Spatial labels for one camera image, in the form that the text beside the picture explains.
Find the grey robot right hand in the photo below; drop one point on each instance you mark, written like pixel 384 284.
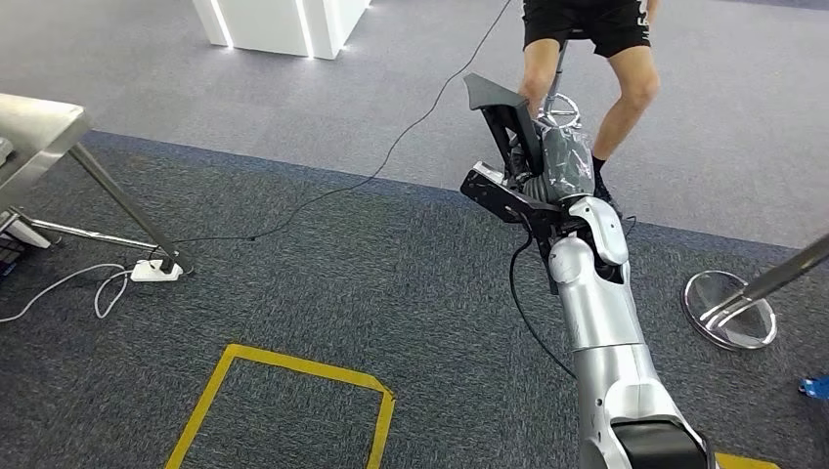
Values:
pixel 568 162

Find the black plastic frame part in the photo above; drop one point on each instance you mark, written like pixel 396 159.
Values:
pixel 492 97

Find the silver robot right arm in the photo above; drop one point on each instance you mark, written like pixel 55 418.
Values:
pixel 602 324

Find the stainless steel workbench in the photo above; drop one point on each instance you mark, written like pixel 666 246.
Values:
pixel 39 129

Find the person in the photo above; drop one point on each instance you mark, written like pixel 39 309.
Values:
pixel 625 97

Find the white display plinth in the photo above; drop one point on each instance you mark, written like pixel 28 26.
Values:
pixel 272 26

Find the yellow floor tape square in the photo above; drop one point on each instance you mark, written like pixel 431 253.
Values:
pixel 291 364
pixel 738 463

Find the white power strip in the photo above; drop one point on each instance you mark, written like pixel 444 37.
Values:
pixel 152 272

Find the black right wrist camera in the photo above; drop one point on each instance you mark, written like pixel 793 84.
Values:
pixel 499 197

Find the chrome pedestal stool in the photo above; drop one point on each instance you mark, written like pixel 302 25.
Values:
pixel 556 77

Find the chrome stanchion post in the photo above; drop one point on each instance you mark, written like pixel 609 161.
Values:
pixel 728 317

